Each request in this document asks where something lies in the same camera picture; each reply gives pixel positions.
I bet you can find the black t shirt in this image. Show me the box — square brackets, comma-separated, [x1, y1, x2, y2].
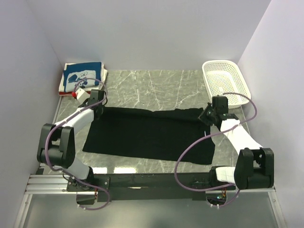
[83, 107, 210, 161]

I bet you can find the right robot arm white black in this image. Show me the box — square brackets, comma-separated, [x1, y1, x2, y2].
[199, 93, 274, 190]

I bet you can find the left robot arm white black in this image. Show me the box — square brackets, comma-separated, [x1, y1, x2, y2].
[37, 90, 107, 191]

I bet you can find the blue cartoon print folded shirt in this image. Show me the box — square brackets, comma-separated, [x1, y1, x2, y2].
[62, 61, 103, 93]

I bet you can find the red folded shirt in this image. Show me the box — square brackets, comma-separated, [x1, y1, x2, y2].
[58, 91, 73, 96]

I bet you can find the white perforated plastic basket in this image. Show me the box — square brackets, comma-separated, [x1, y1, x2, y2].
[202, 60, 251, 109]

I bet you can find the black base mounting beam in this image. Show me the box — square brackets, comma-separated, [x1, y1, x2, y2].
[66, 172, 236, 202]

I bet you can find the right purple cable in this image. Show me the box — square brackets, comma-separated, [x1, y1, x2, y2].
[173, 92, 258, 210]

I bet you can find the aluminium table edge rail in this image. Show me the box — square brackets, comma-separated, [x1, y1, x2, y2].
[36, 97, 62, 175]

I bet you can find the aluminium front frame rail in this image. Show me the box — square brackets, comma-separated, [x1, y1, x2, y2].
[24, 172, 277, 195]

